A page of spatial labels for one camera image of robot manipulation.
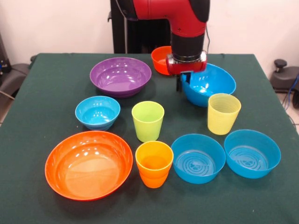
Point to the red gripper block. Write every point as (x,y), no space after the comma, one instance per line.
(184,66)

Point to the large deep blue bowl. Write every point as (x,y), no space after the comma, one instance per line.
(217,79)

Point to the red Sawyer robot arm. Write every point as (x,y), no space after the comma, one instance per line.
(187,42)

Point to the small red-orange bowl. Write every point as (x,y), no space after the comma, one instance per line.
(158,63)

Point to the yellow cup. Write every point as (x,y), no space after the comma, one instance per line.
(222,121)

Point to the green cup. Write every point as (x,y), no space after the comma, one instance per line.
(147,130)

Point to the purple bowl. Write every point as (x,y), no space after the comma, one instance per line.
(120,79)

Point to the small light blue bowl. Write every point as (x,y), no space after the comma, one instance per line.
(98,114)

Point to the orange cup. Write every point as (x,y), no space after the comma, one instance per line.
(153,172)

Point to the large orange bowl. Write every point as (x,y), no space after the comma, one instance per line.
(88,168)

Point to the dark green table cloth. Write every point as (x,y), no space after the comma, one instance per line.
(35,116)

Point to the black equipment box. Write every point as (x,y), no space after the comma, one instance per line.
(3,56)

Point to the black pedestal foot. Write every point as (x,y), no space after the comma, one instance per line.
(285,79)
(14,77)

